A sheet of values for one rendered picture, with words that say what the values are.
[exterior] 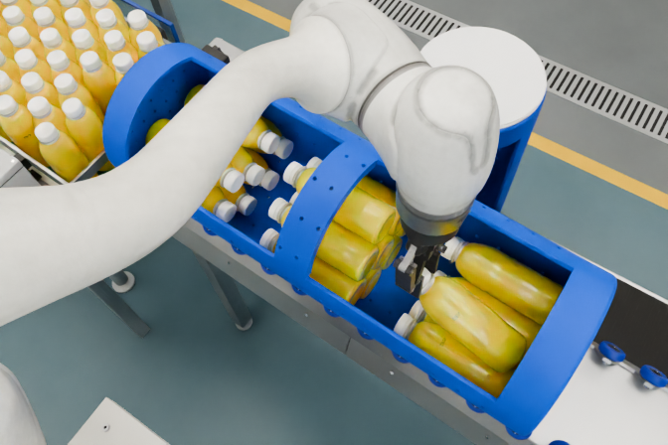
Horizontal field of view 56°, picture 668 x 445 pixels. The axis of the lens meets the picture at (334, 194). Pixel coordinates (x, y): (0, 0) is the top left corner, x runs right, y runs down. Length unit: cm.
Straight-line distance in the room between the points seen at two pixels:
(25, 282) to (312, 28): 39
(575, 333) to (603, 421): 34
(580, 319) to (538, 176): 161
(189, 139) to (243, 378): 173
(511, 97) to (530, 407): 65
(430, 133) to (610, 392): 78
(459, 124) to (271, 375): 167
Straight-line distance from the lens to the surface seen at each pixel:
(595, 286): 98
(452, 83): 59
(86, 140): 141
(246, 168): 120
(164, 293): 233
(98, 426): 113
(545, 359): 93
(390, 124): 62
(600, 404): 124
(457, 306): 96
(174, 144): 48
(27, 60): 150
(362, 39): 66
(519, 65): 142
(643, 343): 218
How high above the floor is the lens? 208
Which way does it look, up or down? 60 degrees down
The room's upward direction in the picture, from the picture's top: 5 degrees counter-clockwise
